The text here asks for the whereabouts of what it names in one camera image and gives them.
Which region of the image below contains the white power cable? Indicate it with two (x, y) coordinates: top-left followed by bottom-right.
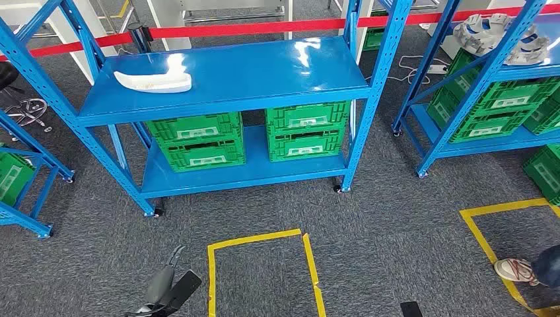
(365, 54), (438, 85)

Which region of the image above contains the black stool chrome base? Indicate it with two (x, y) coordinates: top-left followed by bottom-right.
(0, 61), (53, 142)

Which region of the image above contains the black barrier post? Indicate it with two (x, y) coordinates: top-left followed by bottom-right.
(127, 22), (154, 54)

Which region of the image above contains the red barrier belt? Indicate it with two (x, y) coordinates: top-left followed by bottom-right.
(0, 32), (134, 63)
(147, 3), (560, 41)

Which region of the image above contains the person's shoe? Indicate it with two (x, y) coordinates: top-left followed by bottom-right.
(494, 258), (540, 287)

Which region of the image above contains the blue metal shelf rack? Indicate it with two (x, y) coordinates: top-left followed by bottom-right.
(0, 0), (414, 219)
(391, 0), (560, 179)
(0, 109), (75, 239)

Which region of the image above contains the white plastic shell part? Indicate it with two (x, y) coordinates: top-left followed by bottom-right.
(114, 69), (192, 94)

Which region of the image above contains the grey cast metal part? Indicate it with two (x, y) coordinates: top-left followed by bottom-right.
(507, 24), (550, 67)
(452, 13), (512, 55)

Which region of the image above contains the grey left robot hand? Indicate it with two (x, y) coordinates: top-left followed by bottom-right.
(145, 244), (188, 306)

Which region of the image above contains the yellow floor tape square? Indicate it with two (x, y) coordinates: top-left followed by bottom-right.
(459, 197), (560, 317)

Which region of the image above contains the person's leg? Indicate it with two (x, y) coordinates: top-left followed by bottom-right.
(531, 244), (560, 289)

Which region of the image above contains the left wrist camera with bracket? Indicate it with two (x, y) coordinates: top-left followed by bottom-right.
(162, 269), (203, 317)

